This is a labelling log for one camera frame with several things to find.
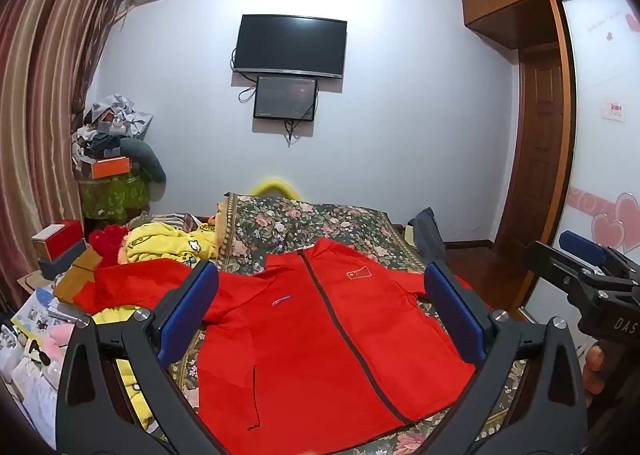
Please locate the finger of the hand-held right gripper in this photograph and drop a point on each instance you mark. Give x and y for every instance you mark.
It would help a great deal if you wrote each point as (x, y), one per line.
(582, 242)
(550, 262)

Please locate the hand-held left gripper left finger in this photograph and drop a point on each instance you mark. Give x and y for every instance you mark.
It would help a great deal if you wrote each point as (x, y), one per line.
(202, 292)

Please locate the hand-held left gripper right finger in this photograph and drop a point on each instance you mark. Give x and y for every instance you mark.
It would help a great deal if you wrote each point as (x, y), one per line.
(450, 302)

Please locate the red zip jacket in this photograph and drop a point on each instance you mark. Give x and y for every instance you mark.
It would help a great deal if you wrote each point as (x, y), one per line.
(325, 360)

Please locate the pile of grey clothes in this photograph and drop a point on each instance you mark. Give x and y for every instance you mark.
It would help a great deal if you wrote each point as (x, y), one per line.
(112, 117)

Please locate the person's right hand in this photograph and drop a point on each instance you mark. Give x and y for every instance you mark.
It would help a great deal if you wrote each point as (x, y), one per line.
(595, 367)

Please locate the yellow cartoon print garment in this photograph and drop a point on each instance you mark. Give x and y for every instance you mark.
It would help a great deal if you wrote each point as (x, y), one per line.
(165, 242)

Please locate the dark blue cloth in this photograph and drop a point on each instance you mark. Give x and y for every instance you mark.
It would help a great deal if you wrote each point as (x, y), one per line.
(427, 235)

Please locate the striped cloth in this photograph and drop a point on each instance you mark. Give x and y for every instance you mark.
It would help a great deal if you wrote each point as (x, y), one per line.
(165, 221)

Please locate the white heart print sliding door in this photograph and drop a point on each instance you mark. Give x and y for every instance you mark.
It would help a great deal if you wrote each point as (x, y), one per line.
(600, 160)

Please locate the red plush toy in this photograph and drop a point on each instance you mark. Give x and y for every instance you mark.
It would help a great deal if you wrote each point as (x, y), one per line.
(105, 245)

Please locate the brown wooden door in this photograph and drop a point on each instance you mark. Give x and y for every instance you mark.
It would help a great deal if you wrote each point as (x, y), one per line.
(535, 135)

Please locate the floral bedspread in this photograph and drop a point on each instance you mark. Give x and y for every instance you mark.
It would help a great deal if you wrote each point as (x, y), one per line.
(310, 230)

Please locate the brown cardboard box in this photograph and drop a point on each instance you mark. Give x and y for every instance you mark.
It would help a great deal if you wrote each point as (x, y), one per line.
(75, 280)

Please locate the yellow hoop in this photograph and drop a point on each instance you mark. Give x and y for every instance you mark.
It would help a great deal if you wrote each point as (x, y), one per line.
(272, 184)

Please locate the green patterned cloth cover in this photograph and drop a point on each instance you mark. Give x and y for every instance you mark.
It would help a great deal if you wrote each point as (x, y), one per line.
(117, 195)

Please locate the small red white sticker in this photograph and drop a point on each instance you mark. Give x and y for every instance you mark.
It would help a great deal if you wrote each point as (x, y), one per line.
(614, 110)

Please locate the dark grey box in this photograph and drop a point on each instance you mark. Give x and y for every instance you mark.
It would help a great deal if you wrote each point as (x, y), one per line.
(60, 265)

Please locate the pink cloth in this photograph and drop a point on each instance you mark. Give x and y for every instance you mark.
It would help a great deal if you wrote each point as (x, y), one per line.
(59, 336)

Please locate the red box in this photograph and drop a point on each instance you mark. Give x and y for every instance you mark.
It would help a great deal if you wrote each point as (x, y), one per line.
(60, 237)

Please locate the orange box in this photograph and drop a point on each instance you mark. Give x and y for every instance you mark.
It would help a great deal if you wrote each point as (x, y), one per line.
(111, 168)

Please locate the scattered papers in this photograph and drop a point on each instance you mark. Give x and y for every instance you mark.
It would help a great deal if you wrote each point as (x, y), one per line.
(35, 315)

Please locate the wooden wardrobe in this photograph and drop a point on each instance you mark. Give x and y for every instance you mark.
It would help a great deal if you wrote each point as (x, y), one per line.
(505, 0)

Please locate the striped brown curtain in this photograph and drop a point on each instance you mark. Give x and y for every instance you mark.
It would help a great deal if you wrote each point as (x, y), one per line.
(45, 85)

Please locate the small black wall monitor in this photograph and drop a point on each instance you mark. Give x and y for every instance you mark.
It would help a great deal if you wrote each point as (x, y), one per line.
(285, 97)

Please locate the black wall television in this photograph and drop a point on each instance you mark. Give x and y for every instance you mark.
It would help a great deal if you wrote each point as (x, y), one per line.
(290, 45)

